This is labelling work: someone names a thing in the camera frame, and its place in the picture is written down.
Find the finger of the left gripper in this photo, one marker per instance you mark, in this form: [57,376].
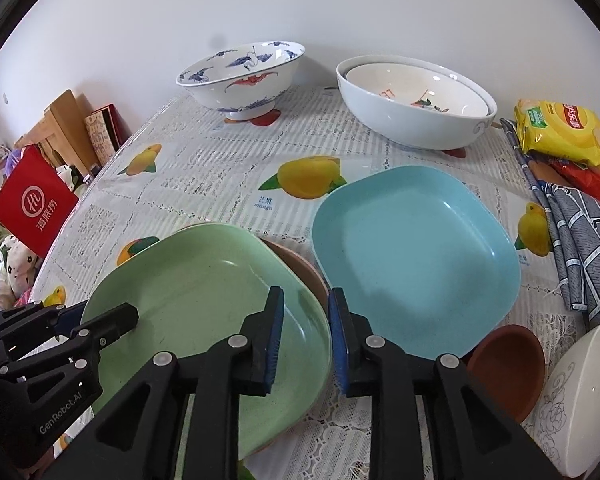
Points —
[25,328]
[85,342]

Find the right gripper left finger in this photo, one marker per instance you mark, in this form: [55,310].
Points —
[179,417]

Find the fruit print tablecloth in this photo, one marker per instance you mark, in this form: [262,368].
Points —
[211,170]

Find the blue square plate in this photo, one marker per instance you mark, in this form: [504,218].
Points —
[420,256]

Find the brown small bowl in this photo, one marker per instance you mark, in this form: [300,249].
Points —
[510,364]

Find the red patterned box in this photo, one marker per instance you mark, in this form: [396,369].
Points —
[104,129]

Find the red paper bag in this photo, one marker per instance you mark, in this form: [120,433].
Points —
[35,203]

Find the blue patterned footed bowl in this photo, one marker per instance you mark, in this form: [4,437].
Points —
[243,82]

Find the red chip bag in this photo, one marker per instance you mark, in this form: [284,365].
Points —
[562,172]

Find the inner white patterned bowl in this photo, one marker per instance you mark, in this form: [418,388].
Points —
[419,87]

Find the green square plate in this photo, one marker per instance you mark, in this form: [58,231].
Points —
[303,365]

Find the yellow chip bag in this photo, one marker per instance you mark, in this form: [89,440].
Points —
[560,130]

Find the grey checked folded cloth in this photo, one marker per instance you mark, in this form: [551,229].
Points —
[573,232]

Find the large white bowl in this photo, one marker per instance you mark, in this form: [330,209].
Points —
[408,125]

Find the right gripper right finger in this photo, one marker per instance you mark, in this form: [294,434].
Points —
[418,402]

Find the pink square plate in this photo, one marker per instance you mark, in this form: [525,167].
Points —
[300,269]

